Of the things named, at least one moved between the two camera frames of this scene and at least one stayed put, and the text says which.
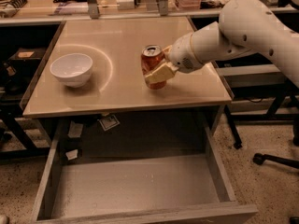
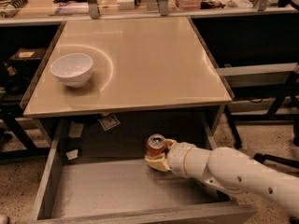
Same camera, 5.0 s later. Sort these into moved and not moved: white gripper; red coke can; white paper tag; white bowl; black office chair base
Moved: red coke can; white gripper
Not moved: white bowl; white paper tag; black office chair base
